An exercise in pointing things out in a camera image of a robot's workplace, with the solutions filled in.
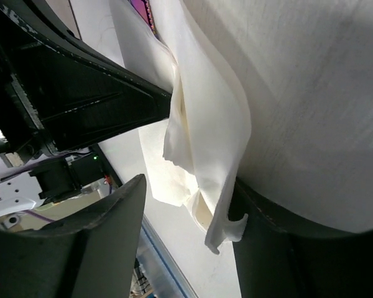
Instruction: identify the aluminium front rail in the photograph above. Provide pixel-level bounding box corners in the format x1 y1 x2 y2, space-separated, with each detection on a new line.
136 217 198 297

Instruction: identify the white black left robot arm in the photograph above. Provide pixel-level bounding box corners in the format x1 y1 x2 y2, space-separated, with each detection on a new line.
0 1 171 217

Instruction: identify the white paper napkin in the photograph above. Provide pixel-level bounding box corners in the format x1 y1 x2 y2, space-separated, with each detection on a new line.
109 1 251 253

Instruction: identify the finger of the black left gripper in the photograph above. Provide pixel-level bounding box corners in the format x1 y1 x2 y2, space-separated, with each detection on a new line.
6 71 171 155
0 1 171 99

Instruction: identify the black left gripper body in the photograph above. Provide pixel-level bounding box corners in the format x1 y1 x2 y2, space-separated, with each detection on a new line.
0 9 56 168

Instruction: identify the iridescent rainbow steak knife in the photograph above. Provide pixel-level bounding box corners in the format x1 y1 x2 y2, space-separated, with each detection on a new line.
129 0 159 38

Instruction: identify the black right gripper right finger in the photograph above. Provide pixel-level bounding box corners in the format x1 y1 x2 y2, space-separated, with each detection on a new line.
229 180 373 297

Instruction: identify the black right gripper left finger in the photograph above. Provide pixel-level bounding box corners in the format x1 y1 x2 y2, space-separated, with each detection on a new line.
0 174 147 297

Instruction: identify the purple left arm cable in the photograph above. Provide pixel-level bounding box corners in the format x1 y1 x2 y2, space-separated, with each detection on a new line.
24 209 57 223

